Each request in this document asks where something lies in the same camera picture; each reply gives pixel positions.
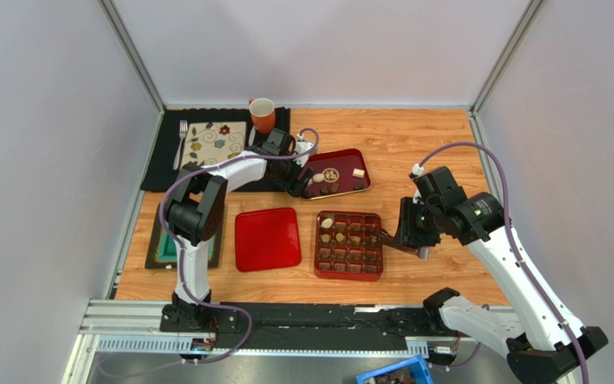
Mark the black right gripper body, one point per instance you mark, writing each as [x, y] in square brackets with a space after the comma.
[405, 222]

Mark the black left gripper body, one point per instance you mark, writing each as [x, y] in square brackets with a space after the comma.
[288, 174]

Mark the red chocolate serving tray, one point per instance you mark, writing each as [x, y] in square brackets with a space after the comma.
[337, 166]

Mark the metal serving tongs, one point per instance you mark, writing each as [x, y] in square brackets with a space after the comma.
[384, 238]

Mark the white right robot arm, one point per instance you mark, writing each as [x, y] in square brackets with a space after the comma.
[545, 341]

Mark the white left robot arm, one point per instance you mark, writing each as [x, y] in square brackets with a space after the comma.
[193, 209]

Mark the red chocolate box with tray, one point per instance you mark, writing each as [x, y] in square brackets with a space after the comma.
[363, 262]

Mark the red tin lid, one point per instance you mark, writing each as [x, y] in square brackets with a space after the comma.
[267, 240]

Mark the orange mug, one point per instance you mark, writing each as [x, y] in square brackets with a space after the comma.
[263, 114]

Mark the floral square plate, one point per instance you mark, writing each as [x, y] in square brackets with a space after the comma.
[208, 143]

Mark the silver fork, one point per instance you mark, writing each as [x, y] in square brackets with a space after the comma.
[182, 132]

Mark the turquoise glazed dark plate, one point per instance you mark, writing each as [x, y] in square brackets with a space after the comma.
[162, 254]

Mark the blue plastic bin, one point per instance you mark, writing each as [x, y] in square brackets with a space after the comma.
[410, 370]

